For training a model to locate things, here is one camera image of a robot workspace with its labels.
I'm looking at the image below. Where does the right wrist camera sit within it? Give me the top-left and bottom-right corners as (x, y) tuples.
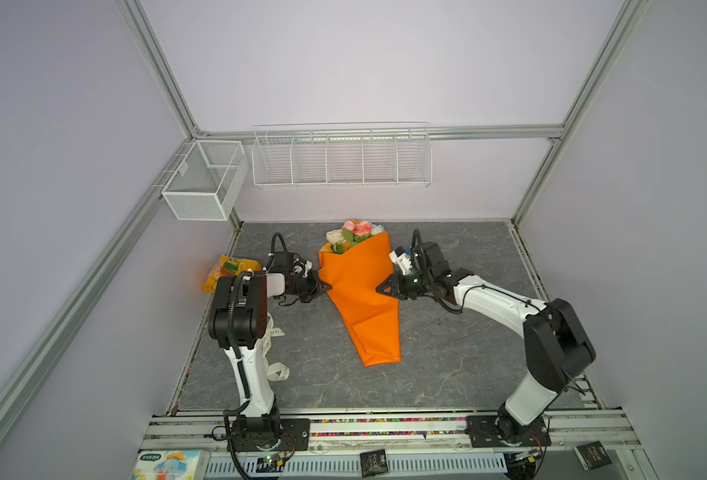
(389, 247), (415, 276)

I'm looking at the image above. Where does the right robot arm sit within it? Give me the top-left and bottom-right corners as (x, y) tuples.
(375, 237), (597, 446)

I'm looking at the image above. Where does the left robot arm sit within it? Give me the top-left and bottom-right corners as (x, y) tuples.
(207, 262), (332, 452)

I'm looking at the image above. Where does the black box right front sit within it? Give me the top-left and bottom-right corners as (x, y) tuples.
(573, 441), (613, 471)

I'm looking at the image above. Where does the tissue pack with elephant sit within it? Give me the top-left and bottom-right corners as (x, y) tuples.
(130, 450), (211, 480)

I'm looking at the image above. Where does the white mesh box basket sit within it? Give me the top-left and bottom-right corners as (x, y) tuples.
(162, 140), (249, 221)

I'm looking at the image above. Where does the aluminium front rail frame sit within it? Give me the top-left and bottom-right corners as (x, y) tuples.
(141, 409), (657, 479)

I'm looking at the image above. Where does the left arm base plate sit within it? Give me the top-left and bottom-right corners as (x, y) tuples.
(230, 416), (311, 452)

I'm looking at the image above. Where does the white wire wall shelf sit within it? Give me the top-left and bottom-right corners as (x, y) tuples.
(252, 123), (433, 188)

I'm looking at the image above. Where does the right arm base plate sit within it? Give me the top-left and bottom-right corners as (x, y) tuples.
(465, 415), (551, 448)

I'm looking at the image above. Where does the black box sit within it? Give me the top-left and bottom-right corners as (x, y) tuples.
(359, 449), (389, 478)
(573, 441), (613, 471)

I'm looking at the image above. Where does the orange wrapping paper sheet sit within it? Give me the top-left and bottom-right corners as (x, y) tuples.
(319, 233), (401, 367)

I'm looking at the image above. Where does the white ribbon gold lettering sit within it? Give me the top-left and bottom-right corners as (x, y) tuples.
(262, 311), (292, 384)

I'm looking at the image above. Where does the black box centre front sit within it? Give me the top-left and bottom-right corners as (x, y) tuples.
(359, 449), (389, 478)

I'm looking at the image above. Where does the dark pink fake rose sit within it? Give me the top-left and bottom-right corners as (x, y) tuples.
(353, 221), (373, 241)

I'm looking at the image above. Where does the cream fake rose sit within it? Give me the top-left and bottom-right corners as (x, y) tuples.
(326, 229), (350, 254)

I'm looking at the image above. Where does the white slotted cable duct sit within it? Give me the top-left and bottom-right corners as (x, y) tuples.
(240, 452), (509, 479)

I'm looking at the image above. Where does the yellow snack bag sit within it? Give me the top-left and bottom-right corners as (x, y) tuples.
(202, 255), (262, 293)

